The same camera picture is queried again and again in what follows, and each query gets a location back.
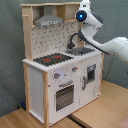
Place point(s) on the left oven knob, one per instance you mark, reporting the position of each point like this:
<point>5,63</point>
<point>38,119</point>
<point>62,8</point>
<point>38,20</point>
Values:
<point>56,75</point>

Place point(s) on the oven knob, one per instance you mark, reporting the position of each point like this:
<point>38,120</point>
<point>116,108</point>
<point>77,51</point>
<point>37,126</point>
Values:
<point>56,75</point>
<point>74,69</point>

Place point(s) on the right oven knob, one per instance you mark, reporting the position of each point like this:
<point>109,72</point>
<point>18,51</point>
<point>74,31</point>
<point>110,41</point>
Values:
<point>74,69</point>

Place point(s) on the wooden toy kitchen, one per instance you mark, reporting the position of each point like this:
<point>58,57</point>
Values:
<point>40,84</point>

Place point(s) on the toy oven door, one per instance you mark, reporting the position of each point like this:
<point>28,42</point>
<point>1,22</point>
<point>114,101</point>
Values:
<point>64,97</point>

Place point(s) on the black toy stovetop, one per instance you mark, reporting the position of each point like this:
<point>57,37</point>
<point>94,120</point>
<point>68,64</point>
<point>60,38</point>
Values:
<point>52,59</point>

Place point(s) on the grey ice dispenser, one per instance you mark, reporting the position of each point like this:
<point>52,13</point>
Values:
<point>91,73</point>

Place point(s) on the grey range hood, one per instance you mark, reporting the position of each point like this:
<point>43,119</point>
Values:
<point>48,18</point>

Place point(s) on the grey fridge door handle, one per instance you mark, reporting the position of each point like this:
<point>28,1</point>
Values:
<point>84,83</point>

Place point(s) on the grey toy sink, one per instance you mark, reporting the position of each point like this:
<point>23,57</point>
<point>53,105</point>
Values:
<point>79,51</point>

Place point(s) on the black toy faucet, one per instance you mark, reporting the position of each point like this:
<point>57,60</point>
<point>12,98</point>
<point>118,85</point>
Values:
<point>71,44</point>

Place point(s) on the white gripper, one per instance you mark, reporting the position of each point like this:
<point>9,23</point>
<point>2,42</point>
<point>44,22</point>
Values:
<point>85,4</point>

